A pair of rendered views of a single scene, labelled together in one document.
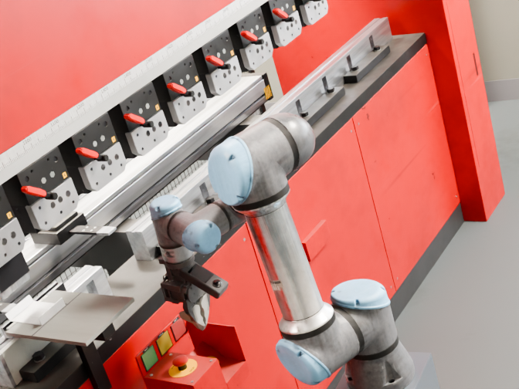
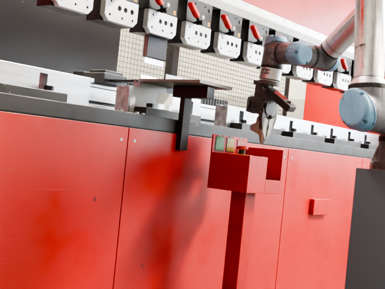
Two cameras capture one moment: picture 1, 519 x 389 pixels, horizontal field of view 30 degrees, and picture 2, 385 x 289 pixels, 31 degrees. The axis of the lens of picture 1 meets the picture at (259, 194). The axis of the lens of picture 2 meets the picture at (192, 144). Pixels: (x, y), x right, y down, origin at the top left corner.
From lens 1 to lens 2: 1.39 m
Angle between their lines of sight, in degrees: 24
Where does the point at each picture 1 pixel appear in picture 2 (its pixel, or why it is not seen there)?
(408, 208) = not seen: hidden behind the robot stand
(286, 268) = (372, 35)
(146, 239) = (228, 112)
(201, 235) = (302, 46)
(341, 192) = (342, 196)
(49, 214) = (192, 36)
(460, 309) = not seen: outside the picture
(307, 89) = (339, 129)
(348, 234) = (336, 228)
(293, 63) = not seen: hidden behind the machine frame
